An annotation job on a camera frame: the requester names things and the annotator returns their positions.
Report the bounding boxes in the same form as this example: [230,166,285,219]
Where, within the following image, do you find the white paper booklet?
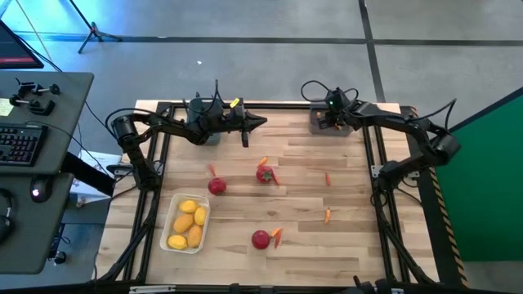
[68,149,123,207]

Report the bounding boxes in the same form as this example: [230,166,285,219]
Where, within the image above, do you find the black clamp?
[8,94,56,117]
[15,78,62,98]

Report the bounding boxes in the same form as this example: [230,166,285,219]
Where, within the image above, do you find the black computer mouse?
[29,176,53,204]

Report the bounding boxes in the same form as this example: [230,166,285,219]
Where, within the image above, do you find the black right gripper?
[317,87,357,131]

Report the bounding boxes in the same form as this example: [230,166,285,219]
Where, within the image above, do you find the orange mango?
[186,224,204,249]
[172,213,195,234]

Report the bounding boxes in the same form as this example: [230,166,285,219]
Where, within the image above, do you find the black keyboard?
[0,123,50,167]

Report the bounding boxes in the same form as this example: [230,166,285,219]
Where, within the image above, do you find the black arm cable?
[104,106,142,138]
[300,79,333,103]

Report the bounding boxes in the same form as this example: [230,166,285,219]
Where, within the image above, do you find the silver bracket plate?
[128,284,177,294]

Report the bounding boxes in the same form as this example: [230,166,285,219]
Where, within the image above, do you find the black desk leg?
[60,150,118,198]

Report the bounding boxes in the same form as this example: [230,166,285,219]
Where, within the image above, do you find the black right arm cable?
[300,79,333,103]

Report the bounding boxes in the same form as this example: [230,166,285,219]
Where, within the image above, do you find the black tripod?
[67,0,123,55]

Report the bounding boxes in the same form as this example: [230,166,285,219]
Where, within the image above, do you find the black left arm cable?
[104,106,142,138]

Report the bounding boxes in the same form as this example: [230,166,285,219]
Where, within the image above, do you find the grey desk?
[0,71,96,275]

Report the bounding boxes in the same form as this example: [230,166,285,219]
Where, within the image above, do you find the dark teal plastic basket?
[186,96,224,147]

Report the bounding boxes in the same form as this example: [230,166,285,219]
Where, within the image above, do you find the translucent grey plastic basket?
[308,100,355,137]

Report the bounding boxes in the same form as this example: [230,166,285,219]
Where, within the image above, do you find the yellow sticky note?
[0,97,15,118]

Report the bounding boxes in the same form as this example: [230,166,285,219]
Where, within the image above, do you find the green floor mat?
[433,87,523,263]

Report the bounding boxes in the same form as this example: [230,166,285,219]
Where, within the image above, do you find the white plastic basket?
[159,193,212,255]

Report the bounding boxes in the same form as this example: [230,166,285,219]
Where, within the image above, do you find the red apple bottom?
[251,229,271,251]

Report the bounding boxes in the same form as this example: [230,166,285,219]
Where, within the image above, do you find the black monitor red stripe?
[0,19,45,70]

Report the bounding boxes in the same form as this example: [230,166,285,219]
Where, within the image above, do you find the black headphones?
[0,188,16,247]

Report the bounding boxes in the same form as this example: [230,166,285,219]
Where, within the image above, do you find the yellow black hazard strip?
[427,166,471,289]

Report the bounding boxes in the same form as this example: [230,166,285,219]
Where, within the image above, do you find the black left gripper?
[212,96,269,149]

